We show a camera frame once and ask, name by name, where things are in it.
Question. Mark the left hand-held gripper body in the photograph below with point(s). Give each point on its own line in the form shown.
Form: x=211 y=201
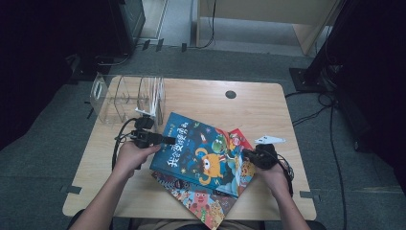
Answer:
x=146 y=138

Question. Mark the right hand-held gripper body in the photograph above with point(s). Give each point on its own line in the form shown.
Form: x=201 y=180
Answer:
x=265 y=156

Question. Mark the red picture book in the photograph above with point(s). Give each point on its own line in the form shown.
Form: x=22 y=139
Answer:
x=242 y=139

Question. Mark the dark blue monster picture book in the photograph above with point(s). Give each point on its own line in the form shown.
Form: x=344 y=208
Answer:
x=191 y=150

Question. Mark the clear acrylic book rack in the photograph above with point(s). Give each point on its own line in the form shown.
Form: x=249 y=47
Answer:
x=111 y=96

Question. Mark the light blue animals picture book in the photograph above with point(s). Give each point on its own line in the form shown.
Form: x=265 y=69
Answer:
x=204 y=204

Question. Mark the person's right hand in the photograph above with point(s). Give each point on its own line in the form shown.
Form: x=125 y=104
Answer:
x=274 y=180

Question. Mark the person's left hand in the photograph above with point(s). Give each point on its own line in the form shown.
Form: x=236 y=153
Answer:
x=132 y=159

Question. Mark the round black table grommet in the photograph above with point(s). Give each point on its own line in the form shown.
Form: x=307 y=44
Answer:
x=230 y=94

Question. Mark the person's lap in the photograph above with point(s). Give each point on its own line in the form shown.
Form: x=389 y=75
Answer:
x=153 y=225

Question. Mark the black metal stand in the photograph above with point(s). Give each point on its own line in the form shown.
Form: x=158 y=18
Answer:
x=306 y=80

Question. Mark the black floor tape strip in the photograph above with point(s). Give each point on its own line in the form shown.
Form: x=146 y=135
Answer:
x=146 y=44
x=184 y=47

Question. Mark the black stand base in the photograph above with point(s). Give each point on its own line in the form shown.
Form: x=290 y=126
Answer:
x=79 y=72

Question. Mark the dark cabinet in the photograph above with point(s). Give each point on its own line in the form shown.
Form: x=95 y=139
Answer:
x=130 y=19

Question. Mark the light wooden cabinet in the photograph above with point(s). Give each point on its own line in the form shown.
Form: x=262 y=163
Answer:
x=255 y=11

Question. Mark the dark curtain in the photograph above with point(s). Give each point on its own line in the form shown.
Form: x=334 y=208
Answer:
x=376 y=64
x=32 y=32

